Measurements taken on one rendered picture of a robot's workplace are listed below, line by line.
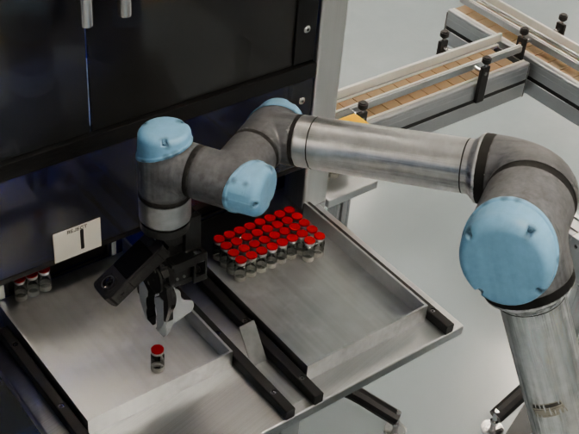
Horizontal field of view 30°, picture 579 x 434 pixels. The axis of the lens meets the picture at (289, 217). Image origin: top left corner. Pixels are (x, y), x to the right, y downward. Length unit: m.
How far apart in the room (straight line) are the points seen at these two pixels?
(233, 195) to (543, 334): 0.43
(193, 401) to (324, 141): 0.48
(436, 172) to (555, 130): 2.70
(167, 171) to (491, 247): 0.45
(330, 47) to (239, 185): 0.53
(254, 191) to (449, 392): 1.67
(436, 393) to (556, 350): 1.60
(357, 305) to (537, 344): 0.56
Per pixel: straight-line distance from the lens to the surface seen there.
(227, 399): 1.71
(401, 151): 1.46
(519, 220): 1.28
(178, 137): 1.45
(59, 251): 1.77
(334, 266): 1.96
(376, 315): 1.87
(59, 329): 1.83
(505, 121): 4.12
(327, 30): 1.87
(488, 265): 1.30
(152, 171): 1.47
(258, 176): 1.42
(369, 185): 2.17
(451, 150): 1.44
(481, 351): 3.13
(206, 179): 1.44
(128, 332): 1.81
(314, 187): 2.06
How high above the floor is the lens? 2.15
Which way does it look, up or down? 38 degrees down
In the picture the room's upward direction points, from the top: 5 degrees clockwise
